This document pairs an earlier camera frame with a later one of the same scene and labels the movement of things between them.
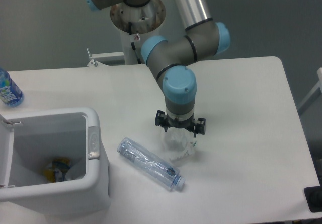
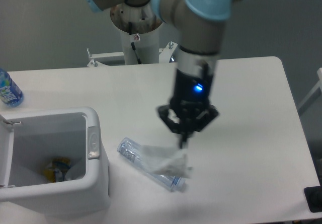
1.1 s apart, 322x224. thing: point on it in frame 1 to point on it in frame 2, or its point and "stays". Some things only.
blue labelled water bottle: (10, 94) stays
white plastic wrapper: (177, 146) to (167, 160)
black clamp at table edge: (313, 196) stays
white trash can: (54, 162) stays
